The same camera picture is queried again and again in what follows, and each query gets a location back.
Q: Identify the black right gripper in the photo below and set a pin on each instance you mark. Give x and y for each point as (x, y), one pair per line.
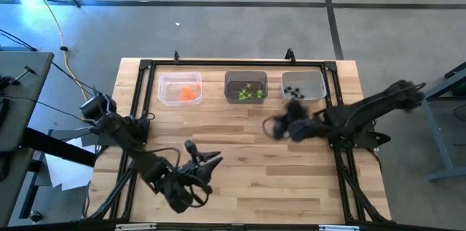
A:
(298, 125)

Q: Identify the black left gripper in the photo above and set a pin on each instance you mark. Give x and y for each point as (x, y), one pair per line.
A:
(193, 172)

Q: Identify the black plastic spider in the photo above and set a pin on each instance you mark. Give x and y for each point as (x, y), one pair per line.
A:
(296, 89)
(287, 89)
(292, 94)
(301, 96)

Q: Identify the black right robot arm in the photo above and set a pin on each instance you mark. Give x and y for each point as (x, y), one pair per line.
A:
(364, 110)

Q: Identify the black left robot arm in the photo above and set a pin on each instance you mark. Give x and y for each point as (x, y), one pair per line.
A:
(120, 129)

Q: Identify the white plastic bin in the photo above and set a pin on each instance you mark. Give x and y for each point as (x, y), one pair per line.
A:
(313, 85)

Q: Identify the black table clamp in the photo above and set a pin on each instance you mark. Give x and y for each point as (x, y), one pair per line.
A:
(290, 55)
(176, 55)

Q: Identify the grey translucent plastic bin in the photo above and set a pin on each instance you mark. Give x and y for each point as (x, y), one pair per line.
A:
(236, 78)

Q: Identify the clear plastic bin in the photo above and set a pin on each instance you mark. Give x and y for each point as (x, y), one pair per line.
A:
(171, 81)

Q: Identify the white paper sheets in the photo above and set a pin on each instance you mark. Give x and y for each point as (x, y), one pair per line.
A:
(69, 176)

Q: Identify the black stand beam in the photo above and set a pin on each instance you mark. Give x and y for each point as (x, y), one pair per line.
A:
(62, 149)

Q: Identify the black caster wheel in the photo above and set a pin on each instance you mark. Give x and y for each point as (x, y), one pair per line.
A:
(34, 216)

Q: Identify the grey desk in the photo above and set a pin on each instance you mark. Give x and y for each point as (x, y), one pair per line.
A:
(25, 114)

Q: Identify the black tool on desk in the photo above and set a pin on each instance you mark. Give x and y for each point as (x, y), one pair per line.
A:
(6, 82)

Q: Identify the white frame bracket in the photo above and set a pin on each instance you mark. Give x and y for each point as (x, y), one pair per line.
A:
(135, 226)
(338, 227)

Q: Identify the black aluminium table frame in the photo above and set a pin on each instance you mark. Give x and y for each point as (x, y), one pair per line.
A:
(200, 62)

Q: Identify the blue-grey table frame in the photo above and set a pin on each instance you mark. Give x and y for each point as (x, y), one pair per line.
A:
(438, 140)

